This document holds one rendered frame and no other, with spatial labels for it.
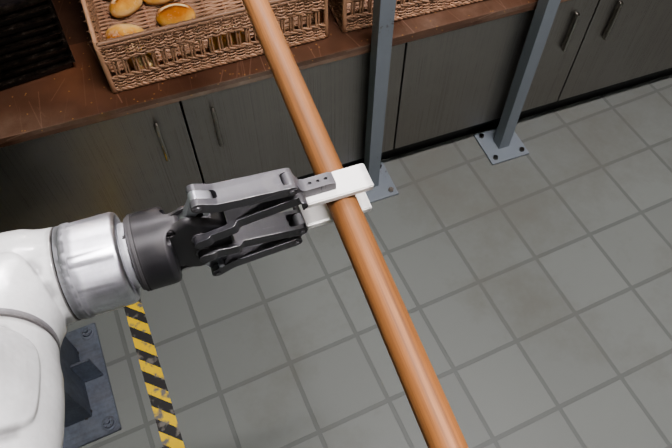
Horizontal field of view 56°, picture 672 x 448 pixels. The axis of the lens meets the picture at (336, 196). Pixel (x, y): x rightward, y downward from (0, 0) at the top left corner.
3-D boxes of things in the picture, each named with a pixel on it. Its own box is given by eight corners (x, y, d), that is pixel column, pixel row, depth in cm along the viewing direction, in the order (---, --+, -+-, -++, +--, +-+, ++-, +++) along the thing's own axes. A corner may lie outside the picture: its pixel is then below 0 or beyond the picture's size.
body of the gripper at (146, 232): (112, 198, 58) (212, 171, 60) (136, 244, 65) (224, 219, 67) (125, 266, 54) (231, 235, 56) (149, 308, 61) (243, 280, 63)
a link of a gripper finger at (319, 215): (306, 225, 63) (307, 229, 64) (372, 207, 65) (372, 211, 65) (297, 202, 65) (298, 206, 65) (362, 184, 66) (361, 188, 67)
